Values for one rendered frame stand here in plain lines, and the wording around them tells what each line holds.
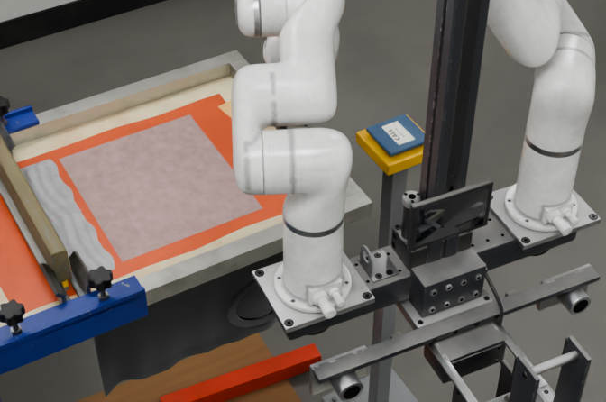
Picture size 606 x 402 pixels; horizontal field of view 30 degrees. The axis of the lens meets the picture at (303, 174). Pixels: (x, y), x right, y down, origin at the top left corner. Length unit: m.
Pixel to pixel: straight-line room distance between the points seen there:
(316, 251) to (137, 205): 0.63
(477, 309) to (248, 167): 0.52
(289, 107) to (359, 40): 2.71
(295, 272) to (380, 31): 2.71
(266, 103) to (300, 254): 0.25
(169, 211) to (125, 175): 0.14
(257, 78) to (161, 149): 0.76
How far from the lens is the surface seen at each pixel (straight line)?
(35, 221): 2.12
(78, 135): 2.45
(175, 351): 2.35
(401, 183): 2.47
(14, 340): 2.00
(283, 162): 1.61
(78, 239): 2.21
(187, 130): 2.43
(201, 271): 2.09
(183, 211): 2.25
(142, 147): 2.40
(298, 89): 1.66
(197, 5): 4.57
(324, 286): 1.79
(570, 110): 1.82
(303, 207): 1.68
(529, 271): 3.50
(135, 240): 2.20
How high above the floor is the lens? 2.50
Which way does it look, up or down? 42 degrees down
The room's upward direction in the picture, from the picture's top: straight up
